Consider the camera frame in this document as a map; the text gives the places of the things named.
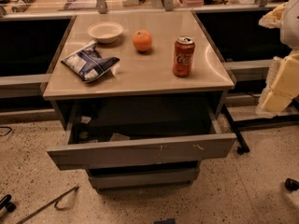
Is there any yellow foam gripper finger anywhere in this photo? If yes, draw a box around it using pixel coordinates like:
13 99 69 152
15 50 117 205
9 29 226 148
259 3 286 29
257 53 299 114

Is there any grey top drawer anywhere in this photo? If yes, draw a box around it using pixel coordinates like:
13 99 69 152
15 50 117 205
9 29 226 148
47 110 236 170

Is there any grey drawer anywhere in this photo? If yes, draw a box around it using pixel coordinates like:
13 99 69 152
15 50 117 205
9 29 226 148
47 110 236 170
88 161 200 190

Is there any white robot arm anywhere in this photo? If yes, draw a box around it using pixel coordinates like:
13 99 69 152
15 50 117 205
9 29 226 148
256 0 299 116

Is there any grey lower drawer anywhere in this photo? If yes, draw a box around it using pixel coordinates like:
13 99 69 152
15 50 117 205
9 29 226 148
88 161 200 190

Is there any grey drawer cabinet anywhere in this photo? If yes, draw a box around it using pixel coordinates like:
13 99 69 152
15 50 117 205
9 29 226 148
39 10 237 194

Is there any black table leg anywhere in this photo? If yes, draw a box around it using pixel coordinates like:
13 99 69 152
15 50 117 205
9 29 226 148
221 105 250 155

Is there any red cola can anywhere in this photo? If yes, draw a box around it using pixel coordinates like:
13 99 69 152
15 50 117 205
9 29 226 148
172 35 195 77

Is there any black caster wheel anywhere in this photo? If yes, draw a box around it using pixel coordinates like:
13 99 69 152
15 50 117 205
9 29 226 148
285 178 299 191

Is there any orange fruit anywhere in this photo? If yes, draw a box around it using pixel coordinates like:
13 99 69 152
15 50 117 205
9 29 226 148
133 30 152 52

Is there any white bowl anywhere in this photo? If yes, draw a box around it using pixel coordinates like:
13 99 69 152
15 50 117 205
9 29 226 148
87 21 123 44

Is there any blue white chip bag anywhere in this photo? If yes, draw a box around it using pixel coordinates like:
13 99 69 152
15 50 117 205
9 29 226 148
61 42 120 82

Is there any metal rod on floor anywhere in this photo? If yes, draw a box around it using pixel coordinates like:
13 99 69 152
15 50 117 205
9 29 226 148
16 185 79 224

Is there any black coiled tool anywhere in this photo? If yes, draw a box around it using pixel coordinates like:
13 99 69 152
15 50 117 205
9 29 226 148
11 0 35 13

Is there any black object on floor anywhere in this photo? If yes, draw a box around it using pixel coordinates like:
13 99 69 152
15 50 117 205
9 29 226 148
0 194 16 217

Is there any black floor cable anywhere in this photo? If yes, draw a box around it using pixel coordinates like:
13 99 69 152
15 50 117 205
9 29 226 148
0 125 13 138

